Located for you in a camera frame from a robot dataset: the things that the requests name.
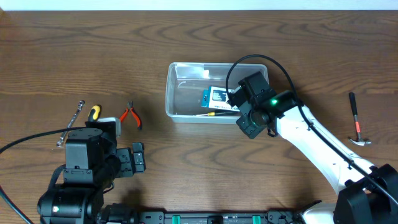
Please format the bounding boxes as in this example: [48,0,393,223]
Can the blue white screw box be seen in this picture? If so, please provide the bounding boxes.
[201,86,239,111]

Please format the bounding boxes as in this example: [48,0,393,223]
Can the small black yellow screwdriver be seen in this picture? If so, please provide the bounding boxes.
[196,110,239,116]

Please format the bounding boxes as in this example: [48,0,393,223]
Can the red handled pliers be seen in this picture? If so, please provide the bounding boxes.
[119,101,142,130]

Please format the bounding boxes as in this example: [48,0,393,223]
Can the stubby yellow black screwdriver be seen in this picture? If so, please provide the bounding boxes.
[88,105,101,122]

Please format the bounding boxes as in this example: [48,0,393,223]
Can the silver ratchet wrench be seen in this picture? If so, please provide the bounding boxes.
[56,100,85,147]

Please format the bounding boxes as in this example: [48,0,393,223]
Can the clear plastic container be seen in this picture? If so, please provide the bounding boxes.
[165,62,269,124]

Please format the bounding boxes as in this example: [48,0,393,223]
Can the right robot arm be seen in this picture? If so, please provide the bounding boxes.
[228,72,397,223]

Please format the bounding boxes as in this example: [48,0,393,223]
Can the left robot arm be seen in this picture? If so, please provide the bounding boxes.
[37,118,146,223]

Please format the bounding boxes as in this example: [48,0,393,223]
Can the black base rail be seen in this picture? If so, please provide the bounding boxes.
[96,202,307,224]

